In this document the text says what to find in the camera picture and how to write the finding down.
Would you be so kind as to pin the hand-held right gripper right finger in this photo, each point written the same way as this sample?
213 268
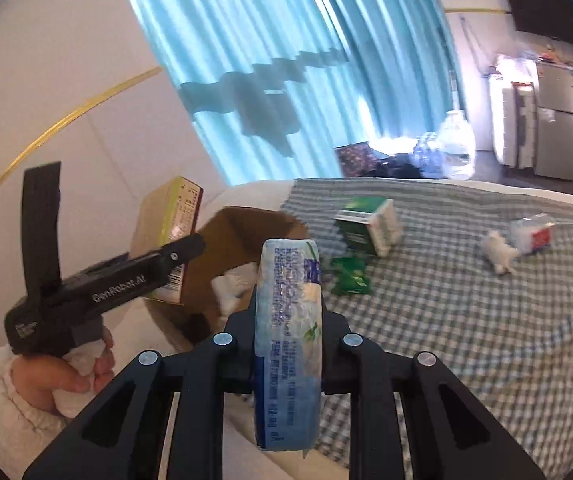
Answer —
335 332

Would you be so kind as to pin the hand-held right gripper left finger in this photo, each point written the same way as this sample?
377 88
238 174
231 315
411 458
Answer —
239 332

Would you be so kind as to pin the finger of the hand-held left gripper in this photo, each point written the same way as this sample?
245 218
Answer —
171 255

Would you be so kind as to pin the beige medicine box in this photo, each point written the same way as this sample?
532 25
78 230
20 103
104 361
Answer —
161 220

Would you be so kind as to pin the blue white tissue packet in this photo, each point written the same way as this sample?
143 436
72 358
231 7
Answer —
289 360

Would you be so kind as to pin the brown cardboard box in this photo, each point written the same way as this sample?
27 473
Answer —
246 230

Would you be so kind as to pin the person's left hand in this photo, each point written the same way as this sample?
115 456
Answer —
41 380

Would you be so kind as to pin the white plastic bag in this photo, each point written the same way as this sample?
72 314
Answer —
231 285

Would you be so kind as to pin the green snack packet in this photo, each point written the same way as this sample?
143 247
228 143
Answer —
349 265
354 285

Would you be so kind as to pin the green medicine box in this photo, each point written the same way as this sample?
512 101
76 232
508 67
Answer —
361 230

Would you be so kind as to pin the checkered bed sheet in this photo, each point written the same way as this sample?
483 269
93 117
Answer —
441 335

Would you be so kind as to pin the white plush toy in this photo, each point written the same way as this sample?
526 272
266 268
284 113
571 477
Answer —
501 252

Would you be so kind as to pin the red white tissue packet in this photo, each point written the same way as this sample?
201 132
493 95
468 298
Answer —
531 232

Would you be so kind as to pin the large clear water bottle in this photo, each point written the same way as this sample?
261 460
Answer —
458 145

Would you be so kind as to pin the blue curtain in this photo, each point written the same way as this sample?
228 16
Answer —
266 35

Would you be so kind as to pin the white cabinet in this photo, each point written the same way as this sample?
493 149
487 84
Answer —
508 120

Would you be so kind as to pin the silver refrigerator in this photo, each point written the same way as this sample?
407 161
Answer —
557 125

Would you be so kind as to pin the black television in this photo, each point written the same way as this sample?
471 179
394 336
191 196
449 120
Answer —
541 10

